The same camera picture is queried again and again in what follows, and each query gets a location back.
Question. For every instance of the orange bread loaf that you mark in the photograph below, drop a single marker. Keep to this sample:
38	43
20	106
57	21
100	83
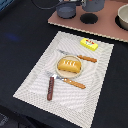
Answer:
69	65

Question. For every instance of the yellow butter box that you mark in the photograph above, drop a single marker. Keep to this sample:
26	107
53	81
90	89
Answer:
89	44

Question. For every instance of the grey pan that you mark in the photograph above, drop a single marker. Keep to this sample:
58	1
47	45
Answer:
66	10

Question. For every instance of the grey pot with handles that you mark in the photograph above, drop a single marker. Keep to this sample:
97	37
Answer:
93	5

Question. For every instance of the beige woven placemat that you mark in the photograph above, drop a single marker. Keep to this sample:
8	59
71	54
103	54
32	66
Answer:
71	103

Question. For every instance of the pink stove board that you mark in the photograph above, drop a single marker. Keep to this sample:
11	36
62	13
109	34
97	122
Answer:
105	26

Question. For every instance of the beige bowl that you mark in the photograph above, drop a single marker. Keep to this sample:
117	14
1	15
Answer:
123	16

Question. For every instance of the knife with wooden handle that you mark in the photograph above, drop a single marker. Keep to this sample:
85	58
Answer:
79	56

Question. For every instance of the fork with wooden handle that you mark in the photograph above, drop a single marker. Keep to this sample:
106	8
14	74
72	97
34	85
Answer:
66	80

